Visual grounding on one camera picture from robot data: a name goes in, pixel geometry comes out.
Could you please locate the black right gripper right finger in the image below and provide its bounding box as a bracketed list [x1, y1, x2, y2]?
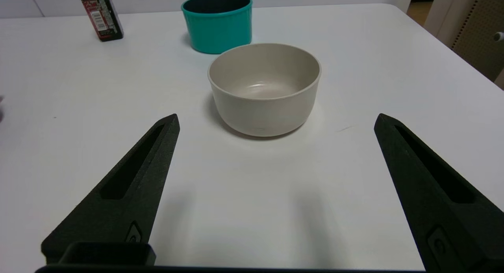
[374, 113, 504, 273]

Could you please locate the black red battery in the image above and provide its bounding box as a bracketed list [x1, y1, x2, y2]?
[79, 0, 124, 42]

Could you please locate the beige round bowl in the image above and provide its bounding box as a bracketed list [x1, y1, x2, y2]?
[208, 43, 322, 138]

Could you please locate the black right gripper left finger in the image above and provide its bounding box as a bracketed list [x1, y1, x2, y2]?
[41, 114, 180, 265]

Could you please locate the perforated pegboard panel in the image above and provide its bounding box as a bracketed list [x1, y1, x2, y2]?
[423, 0, 504, 83]

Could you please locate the teal cup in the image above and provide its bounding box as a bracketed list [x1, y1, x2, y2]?
[181, 0, 253, 55]

